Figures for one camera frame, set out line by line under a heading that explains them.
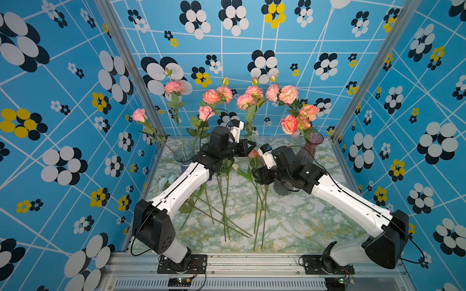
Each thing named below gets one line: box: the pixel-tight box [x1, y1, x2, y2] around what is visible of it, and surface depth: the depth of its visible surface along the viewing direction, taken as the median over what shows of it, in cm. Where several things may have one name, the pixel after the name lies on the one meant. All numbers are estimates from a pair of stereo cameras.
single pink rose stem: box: [281, 114, 299, 136], surface depth 69 cm
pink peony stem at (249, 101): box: [236, 76, 264, 137], surface depth 73 cm
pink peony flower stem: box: [270, 73, 304, 121], surface depth 75 cm
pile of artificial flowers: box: [177, 150, 270, 252], surface depth 93 cm
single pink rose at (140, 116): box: [131, 107, 176, 154], surface depth 72 cm
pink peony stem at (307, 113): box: [296, 104, 320, 141], surface depth 74 cm
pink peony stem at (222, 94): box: [202, 76, 233, 116], surface depth 74 cm
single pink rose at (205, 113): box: [186, 105, 215, 150], surface depth 74 cm
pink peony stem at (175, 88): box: [164, 67, 186, 150], surface depth 80 cm
